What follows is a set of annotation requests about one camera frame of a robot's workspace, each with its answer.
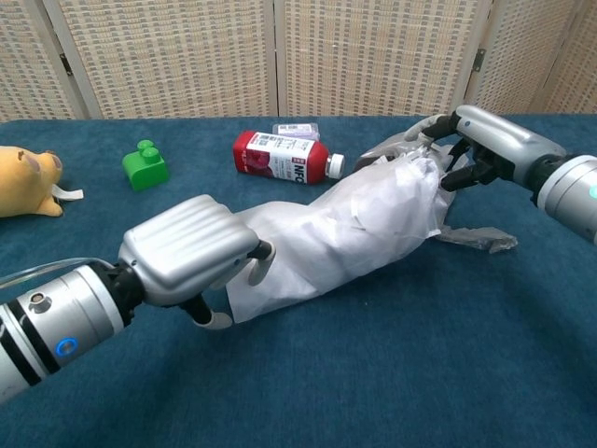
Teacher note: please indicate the small purple clear box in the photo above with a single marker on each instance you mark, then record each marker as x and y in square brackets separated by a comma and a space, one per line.
[298, 130]

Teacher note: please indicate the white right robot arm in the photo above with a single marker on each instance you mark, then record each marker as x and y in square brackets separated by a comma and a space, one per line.
[569, 191]

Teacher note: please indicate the red juice bottle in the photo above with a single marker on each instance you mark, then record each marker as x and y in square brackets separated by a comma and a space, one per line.
[280, 158]

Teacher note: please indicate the yellow plush toy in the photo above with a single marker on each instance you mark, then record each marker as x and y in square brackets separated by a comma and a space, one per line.
[23, 182]

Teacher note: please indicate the white cloth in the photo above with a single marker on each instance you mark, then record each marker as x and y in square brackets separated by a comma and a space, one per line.
[373, 210]

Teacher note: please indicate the grey plastic bag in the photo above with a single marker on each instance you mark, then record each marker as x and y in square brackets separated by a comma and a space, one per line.
[480, 238]

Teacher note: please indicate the translucent plastic zip bag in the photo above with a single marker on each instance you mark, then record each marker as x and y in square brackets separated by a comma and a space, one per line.
[252, 303]

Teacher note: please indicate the blue table cover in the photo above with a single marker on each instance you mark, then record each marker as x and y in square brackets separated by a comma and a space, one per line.
[373, 373]

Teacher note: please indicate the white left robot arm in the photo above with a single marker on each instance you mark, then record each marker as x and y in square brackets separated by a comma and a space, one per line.
[70, 317]

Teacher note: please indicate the green toy block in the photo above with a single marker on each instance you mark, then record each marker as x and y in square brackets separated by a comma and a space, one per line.
[144, 172]

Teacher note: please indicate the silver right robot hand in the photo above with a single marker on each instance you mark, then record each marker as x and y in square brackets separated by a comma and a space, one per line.
[503, 140]

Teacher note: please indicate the woven folding screen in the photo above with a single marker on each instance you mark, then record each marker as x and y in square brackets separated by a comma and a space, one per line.
[177, 56]

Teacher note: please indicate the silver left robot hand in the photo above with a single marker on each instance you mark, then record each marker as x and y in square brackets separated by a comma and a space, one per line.
[186, 247]

